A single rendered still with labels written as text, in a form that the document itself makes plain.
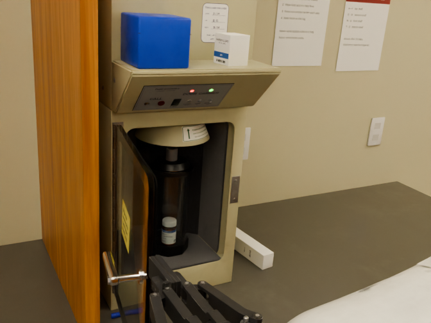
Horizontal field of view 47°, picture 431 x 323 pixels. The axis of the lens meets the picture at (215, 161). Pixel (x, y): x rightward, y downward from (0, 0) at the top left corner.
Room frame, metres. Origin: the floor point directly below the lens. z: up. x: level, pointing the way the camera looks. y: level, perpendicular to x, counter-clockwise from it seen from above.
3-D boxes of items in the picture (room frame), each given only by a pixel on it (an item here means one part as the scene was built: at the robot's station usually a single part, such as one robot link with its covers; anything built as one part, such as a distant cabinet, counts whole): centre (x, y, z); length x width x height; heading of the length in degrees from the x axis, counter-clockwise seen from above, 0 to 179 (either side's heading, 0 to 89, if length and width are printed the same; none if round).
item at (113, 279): (0.73, 0.15, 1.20); 0.10 x 0.05 x 0.03; 21
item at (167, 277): (0.55, 0.06, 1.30); 0.07 x 0.01 x 0.03; 30
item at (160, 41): (0.95, 0.13, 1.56); 0.10 x 0.10 x 0.09; 30
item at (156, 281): (0.52, 0.06, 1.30); 0.05 x 0.03 x 0.01; 30
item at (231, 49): (1.03, -0.02, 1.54); 0.05 x 0.05 x 0.06; 38
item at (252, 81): (0.99, 0.05, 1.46); 0.32 x 0.11 x 0.10; 120
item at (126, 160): (0.81, 0.14, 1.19); 0.30 x 0.01 x 0.40; 21
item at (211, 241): (1.15, 0.14, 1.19); 0.26 x 0.24 x 0.35; 120
